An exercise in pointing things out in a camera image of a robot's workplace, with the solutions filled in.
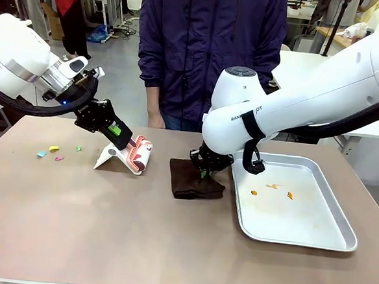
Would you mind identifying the black velcro arm strap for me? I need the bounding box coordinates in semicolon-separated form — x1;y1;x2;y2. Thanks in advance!
239;109;268;141

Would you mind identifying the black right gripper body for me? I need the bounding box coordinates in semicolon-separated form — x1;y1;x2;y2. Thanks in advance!
188;144;236;174

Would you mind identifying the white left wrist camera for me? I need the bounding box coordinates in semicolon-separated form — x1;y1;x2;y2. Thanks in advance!
57;54;90;81

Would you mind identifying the person's right forearm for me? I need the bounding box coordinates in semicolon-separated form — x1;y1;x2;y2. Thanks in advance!
134;47;167;113

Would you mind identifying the person in navy jacket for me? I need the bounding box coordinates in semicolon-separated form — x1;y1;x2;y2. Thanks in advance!
132;0;290;130

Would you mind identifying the white lint roller stand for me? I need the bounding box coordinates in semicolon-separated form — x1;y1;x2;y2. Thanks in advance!
92;143;146;178

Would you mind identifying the black tripod pole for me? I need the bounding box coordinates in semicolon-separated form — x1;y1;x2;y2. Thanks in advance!
321;0;350;58

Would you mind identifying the person's right hand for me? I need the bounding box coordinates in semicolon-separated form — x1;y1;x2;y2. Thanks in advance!
146;107;167;130

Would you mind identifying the bystander in grey trousers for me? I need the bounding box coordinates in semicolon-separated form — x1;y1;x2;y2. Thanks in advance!
2;0;53;43

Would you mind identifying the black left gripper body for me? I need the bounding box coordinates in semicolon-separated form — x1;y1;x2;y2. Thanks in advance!
73;97;116;136

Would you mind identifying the bystander in red top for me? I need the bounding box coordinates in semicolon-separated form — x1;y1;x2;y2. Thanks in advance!
48;0;97;62

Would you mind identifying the floor cables bundle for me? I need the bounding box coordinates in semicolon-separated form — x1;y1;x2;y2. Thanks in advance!
111;14;142;42

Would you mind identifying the dark brown cloth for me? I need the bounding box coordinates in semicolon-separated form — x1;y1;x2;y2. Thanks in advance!
167;158;229;203

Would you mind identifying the light wood side table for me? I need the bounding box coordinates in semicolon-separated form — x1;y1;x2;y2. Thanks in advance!
313;25;355;57

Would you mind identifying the brown cardboard box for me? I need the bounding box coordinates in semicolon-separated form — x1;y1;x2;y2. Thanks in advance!
38;1;68;41

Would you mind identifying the pink lint roller black handle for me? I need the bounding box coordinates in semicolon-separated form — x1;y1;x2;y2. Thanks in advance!
104;118;156;175

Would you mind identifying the crumpled white bag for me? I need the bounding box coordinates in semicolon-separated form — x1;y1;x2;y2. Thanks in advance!
336;19;370;41

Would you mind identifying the blue plastic bag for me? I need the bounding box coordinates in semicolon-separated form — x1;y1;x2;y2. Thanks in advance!
86;23;112;45

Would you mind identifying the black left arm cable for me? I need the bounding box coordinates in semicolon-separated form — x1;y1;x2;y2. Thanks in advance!
0;66;101;121

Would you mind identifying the silver metal tray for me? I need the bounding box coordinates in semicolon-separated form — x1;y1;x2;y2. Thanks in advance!
225;150;365;253

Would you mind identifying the person's left forearm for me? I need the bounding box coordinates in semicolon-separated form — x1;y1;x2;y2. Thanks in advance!
252;36;287;84

